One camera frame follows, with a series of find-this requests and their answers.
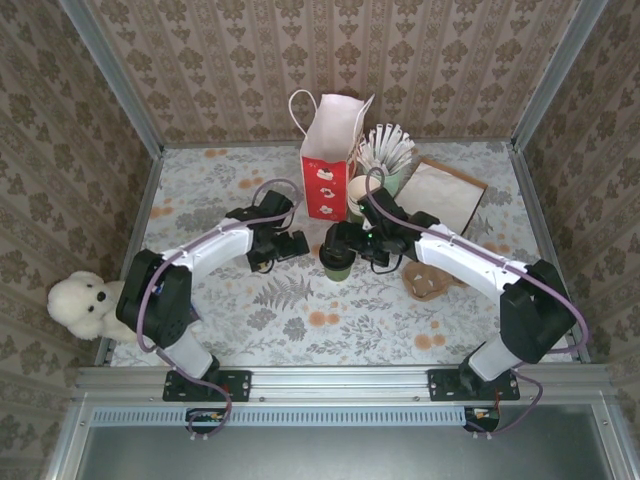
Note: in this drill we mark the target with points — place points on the aluminium frame post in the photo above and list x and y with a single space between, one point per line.
118 80
555 75

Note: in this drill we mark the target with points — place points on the red white paper gift bag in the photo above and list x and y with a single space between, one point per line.
325 185

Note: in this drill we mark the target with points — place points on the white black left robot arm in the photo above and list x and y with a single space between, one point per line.
215 247

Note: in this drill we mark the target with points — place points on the aluminium frame side rail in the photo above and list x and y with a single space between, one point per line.
533 200
146 200

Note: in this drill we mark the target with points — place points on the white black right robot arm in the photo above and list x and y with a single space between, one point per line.
465 260

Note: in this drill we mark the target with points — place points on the green paper cup stack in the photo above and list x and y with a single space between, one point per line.
356 192

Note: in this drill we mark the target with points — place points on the brown pulp cup carrier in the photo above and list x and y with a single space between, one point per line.
425 285

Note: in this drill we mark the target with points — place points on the aluminium frame back rail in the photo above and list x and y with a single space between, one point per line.
225 145

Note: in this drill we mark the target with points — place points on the white paper napkin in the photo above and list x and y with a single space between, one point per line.
445 192

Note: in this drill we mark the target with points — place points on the white wrapped stirrer bundle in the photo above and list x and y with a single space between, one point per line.
387 147

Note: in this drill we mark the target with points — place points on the white teddy bear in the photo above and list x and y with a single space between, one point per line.
80 305

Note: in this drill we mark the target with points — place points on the floral table cover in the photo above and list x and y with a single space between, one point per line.
300 345

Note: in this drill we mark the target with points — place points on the mint green holder cup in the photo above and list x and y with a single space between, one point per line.
392 182

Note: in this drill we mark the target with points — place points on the grey metal panel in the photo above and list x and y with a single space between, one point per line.
350 455

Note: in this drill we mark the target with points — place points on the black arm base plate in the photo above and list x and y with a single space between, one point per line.
445 387
235 385

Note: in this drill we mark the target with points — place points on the aluminium front rail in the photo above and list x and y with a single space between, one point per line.
340 385

